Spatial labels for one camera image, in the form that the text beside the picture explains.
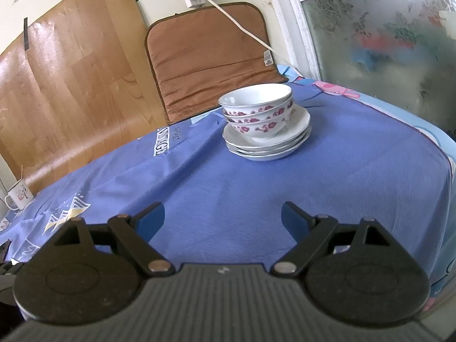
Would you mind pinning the white enamel mug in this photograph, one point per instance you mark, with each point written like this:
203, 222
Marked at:
19, 196

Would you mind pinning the white floral bowl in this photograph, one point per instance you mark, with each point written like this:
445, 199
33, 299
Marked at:
255, 97
263, 129
266, 115

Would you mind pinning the frosted glass window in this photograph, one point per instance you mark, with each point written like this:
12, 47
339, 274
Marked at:
399, 51

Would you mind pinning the wooden laminate board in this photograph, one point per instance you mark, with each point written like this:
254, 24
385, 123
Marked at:
75, 87

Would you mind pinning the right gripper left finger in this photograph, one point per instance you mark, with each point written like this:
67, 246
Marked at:
129, 237

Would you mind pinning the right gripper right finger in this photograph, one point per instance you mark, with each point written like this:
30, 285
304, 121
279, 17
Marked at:
315, 237

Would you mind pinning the blue patterned tablecloth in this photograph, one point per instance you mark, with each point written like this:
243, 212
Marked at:
365, 158

